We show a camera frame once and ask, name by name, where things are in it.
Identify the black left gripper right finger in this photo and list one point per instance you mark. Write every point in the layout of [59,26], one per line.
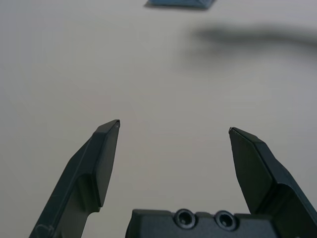
[265,178]

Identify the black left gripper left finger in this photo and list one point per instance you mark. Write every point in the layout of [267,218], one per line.
[84,178]

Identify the light blue embroidered towel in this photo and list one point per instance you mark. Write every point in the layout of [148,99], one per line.
[180,2]

